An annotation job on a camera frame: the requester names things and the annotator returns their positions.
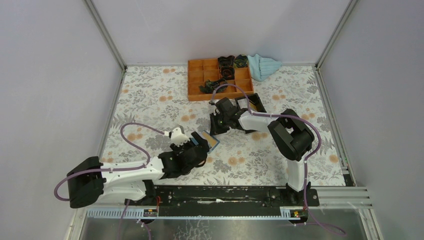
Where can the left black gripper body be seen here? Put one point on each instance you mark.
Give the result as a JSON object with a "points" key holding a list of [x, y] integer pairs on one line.
{"points": [[187, 146]]}

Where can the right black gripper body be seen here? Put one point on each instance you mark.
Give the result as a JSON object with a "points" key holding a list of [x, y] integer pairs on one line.
{"points": [[219, 123]]}

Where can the blue leather card holder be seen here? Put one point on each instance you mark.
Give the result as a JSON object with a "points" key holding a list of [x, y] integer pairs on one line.
{"points": [[203, 142]]}

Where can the orange compartment tray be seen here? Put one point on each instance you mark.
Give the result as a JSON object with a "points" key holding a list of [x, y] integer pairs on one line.
{"points": [[200, 70]]}

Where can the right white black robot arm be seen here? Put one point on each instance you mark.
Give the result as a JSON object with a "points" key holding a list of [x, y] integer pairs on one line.
{"points": [[291, 136]]}

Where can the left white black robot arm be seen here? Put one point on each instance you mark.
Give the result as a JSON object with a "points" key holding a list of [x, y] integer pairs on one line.
{"points": [[95, 182]]}

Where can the white card in box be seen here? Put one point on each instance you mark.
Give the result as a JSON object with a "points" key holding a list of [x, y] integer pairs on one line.
{"points": [[243, 103]]}

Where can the black tangled band pile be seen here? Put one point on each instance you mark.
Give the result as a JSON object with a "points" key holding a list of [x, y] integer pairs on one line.
{"points": [[210, 86]]}

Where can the black rolled band centre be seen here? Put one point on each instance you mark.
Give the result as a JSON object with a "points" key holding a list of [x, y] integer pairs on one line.
{"points": [[227, 72]]}

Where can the black rolled band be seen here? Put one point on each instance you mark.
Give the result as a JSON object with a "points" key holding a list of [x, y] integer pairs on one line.
{"points": [[227, 72], [225, 61], [241, 61]]}

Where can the black rolled band left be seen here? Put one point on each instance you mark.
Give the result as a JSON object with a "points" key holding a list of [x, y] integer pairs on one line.
{"points": [[225, 61]]}

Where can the black rolled band top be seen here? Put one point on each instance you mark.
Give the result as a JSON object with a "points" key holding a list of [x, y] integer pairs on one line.
{"points": [[241, 61]]}

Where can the light blue folded cloth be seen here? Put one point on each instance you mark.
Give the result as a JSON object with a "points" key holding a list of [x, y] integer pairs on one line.
{"points": [[262, 67]]}

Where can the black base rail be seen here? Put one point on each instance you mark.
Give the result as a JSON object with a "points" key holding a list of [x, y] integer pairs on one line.
{"points": [[224, 201]]}

